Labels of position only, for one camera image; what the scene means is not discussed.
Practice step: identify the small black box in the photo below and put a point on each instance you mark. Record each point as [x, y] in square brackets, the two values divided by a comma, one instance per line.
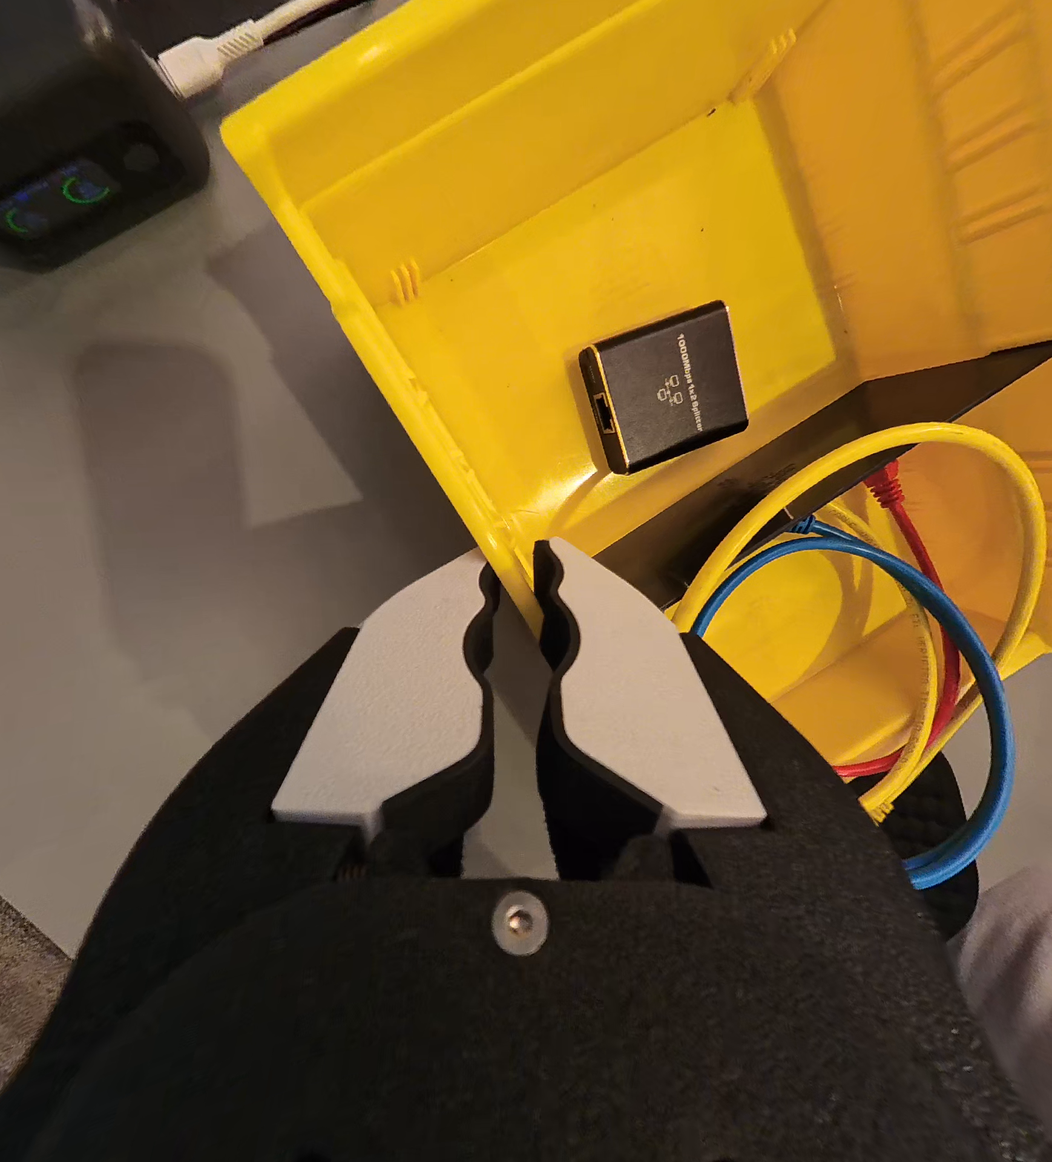
[63, 110]

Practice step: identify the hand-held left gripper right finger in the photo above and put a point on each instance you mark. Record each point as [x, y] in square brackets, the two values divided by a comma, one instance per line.
[643, 718]

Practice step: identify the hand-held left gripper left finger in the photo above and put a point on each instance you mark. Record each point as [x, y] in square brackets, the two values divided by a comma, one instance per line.
[389, 708]

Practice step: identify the black wrist rest pad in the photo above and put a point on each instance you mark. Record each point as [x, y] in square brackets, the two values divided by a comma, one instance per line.
[939, 817]

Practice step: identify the black ethernet splitter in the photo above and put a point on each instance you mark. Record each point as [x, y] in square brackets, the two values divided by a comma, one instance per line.
[671, 391]

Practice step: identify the yellow plastic bin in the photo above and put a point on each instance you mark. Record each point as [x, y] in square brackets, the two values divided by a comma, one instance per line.
[580, 182]

